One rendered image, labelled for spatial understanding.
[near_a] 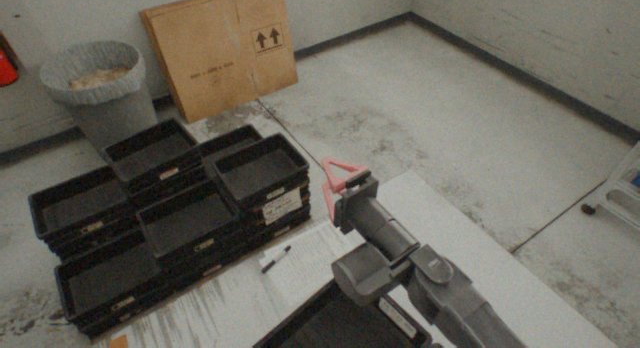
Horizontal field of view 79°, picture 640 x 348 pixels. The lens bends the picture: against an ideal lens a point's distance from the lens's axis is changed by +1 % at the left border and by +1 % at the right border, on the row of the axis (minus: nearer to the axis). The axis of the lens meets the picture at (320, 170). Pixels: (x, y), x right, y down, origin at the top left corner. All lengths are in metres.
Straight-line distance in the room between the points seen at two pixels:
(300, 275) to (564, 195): 2.02
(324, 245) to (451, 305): 0.98
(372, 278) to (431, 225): 1.06
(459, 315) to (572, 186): 2.57
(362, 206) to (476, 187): 2.20
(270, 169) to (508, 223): 1.49
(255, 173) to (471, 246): 1.08
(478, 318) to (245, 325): 0.94
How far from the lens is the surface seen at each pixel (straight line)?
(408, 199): 1.64
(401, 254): 0.56
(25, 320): 2.57
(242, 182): 1.98
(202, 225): 2.00
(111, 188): 2.34
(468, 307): 0.53
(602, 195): 2.84
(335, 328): 1.20
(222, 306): 1.40
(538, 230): 2.69
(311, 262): 1.43
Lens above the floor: 1.95
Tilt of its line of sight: 47 degrees down
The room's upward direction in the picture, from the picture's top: straight up
